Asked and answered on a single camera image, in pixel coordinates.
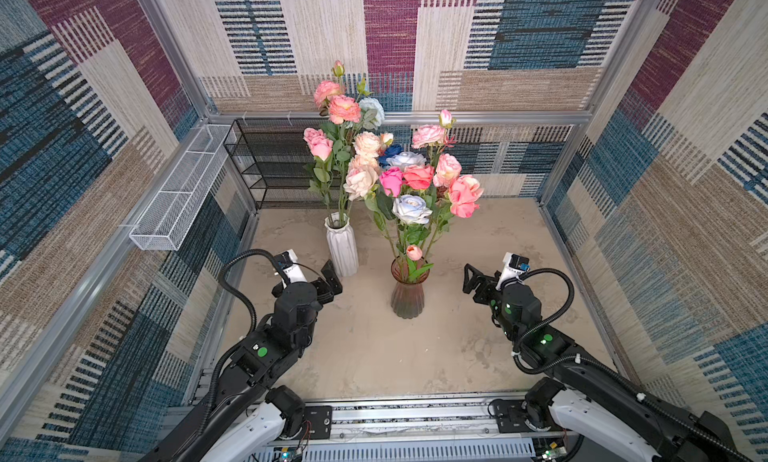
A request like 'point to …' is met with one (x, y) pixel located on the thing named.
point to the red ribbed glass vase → (407, 299)
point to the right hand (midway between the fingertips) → (478, 273)
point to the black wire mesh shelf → (271, 155)
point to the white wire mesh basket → (166, 221)
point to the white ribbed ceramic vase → (342, 244)
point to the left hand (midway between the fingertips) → (317, 264)
